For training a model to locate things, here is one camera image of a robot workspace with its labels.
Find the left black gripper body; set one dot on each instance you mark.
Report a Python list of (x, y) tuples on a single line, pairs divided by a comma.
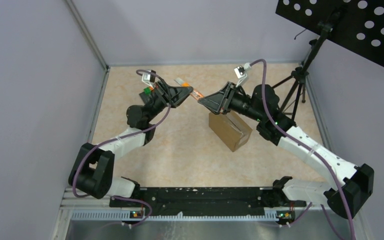
[(162, 98)]

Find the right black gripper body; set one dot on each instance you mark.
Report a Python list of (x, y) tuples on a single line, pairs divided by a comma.
[(231, 100)]

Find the brown cardboard express box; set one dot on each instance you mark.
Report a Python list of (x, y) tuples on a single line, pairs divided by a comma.
[(232, 130)]

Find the orange utility knife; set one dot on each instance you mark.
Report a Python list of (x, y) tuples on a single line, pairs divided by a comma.
[(197, 95)]

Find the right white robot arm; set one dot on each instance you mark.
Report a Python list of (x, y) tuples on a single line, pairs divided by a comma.
[(347, 186)]

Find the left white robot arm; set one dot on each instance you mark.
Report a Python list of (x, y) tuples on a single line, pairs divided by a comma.
[(93, 169)]

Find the black tripod stand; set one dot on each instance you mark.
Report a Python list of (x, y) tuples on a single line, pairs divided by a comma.
[(300, 74)]

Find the black perforated stand tray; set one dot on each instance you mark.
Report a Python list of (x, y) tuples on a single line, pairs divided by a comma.
[(357, 25)]

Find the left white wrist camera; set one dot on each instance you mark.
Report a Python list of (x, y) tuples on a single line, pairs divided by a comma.
[(148, 76)]

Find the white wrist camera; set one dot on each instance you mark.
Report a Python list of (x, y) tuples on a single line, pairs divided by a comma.
[(241, 73), (148, 76)]

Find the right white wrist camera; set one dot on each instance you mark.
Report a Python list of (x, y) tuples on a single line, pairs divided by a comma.
[(241, 73)]

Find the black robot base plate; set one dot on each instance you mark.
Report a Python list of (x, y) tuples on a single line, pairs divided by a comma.
[(208, 201)]

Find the aluminium frame rail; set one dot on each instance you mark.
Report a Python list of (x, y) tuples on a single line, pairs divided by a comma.
[(86, 33)]

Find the grey slotted cable duct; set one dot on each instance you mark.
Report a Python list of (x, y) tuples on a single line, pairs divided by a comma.
[(127, 215)]

